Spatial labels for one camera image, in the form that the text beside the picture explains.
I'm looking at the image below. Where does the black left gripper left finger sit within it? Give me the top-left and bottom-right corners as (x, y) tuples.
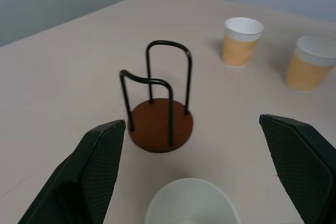
(17, 119), (127, 224)

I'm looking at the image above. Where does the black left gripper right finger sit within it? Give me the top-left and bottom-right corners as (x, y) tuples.
(259, 114), (336, 224)

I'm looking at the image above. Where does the orange and white paper cup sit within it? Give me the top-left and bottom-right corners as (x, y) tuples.
(222, 17), (264, 68)
(144, 177), (241, 224)
(285, 35), (336, 93)

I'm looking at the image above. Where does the wire cup holder wooden base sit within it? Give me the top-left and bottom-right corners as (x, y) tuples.
(119, 40), (194, 154)

